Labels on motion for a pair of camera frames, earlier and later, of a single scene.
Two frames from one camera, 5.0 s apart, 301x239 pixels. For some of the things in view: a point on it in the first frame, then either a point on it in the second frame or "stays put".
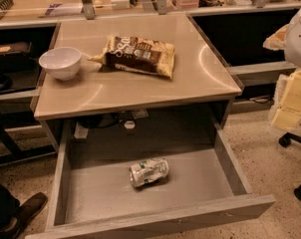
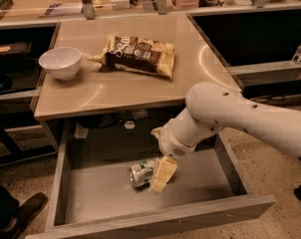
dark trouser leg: [3, 203] stays put
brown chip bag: [138, 55] stays put
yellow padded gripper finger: [276, 41] -> [168, 143]
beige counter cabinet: [200, 74] stays put
